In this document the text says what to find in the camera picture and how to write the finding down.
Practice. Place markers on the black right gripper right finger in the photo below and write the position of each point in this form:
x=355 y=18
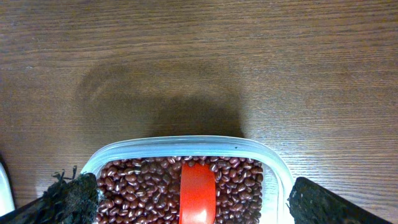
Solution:
x=312 y=203

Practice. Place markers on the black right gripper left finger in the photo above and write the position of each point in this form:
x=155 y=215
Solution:
x=68 y=200

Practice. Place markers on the red plastic scoop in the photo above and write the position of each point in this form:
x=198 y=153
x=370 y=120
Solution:
x=197 y=195

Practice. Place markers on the white digital kitchen scale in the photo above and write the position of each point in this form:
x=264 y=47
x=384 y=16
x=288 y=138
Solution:
x=6 y=198

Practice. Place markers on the red adzuki beans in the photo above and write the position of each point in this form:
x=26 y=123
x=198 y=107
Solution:
x=147 y=190

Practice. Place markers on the clear plastic food container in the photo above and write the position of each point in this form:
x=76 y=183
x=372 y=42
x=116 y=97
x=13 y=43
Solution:
x=277 y=179

